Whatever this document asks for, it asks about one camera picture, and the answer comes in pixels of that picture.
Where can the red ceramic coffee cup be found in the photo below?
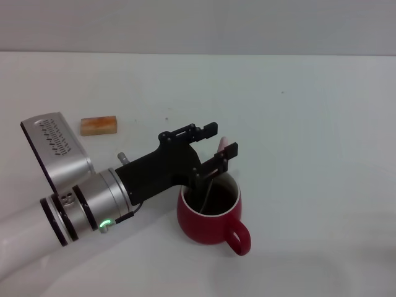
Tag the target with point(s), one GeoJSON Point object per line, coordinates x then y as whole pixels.
{"type": "Point", "coordinates": [210, 230]}

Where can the orange stained wooden block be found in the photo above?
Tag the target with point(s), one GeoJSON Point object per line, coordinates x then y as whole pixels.
{"type": "Point", "coordinates": [99, 125]}

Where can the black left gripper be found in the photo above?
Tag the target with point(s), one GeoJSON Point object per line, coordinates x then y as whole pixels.
{"type": "Point", "coordinates": [161, 170]}

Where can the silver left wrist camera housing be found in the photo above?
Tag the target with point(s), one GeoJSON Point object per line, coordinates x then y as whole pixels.
{"type": "Point", "coordinates": [62, 151]}

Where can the left wrist metal connector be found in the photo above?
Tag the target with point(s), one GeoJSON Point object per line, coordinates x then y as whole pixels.
{"type": "Point", "coordinates": [123, 159]}

